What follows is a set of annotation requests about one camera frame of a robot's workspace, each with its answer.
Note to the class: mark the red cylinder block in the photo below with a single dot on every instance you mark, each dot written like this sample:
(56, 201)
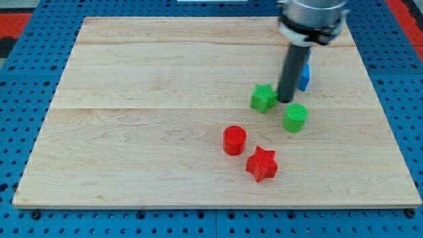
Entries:
(234, 138)

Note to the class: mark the green cylinder block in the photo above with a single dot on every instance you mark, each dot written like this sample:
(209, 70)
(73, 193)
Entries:
(295, 117)

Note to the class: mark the light wooden board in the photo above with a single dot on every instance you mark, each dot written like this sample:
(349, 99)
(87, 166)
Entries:
(138, 116)

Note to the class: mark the red star block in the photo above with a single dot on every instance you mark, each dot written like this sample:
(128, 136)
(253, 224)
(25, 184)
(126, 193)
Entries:
(262, 164)

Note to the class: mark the green star block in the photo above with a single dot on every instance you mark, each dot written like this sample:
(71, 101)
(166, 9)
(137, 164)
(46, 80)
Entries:
(263, 98)

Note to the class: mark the blue block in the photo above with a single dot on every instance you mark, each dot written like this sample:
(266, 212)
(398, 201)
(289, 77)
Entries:
(305, 74)

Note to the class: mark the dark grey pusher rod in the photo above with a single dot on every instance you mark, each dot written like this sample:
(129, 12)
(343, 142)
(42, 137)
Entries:
(295, 60)

